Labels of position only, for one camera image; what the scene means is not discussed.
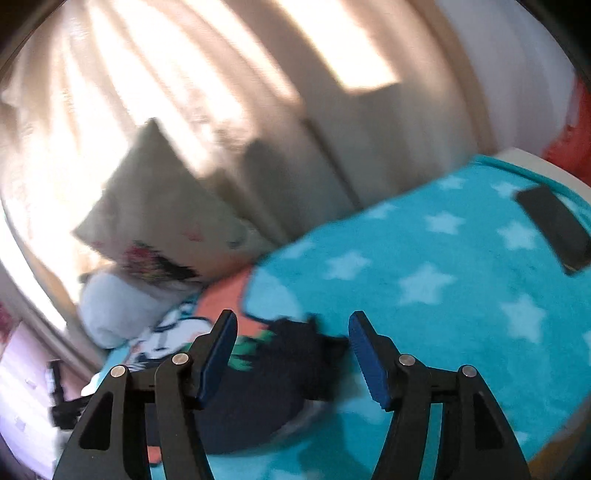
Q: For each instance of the black rectangular device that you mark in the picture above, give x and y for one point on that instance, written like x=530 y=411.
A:
x=554 y=228

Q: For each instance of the black tripod stand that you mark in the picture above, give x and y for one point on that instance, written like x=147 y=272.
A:
x=62 y=397

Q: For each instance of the cartoon printed bedsheet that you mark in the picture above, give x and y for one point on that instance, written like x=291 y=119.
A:
x=184 y=323

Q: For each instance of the beige printed pillow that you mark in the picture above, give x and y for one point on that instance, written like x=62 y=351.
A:
x=161 y=207

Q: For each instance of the white plush pillow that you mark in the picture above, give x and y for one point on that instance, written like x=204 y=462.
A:
x=117 y=307

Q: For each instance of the orange cloth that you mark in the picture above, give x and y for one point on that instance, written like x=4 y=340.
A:
x=572 y=124

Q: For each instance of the beige curtain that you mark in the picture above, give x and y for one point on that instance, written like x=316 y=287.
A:
x=152 y=92

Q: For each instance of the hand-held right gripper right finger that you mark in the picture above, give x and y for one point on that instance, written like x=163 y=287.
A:
x=369 y=364

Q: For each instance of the dark pants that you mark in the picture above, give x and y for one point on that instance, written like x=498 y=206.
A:
x=272 y=383

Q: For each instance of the turquoise star blanket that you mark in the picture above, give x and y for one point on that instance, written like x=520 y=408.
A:
x=443 y=286

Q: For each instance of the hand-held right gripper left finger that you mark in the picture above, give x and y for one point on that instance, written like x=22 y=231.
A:
x=217 y=360

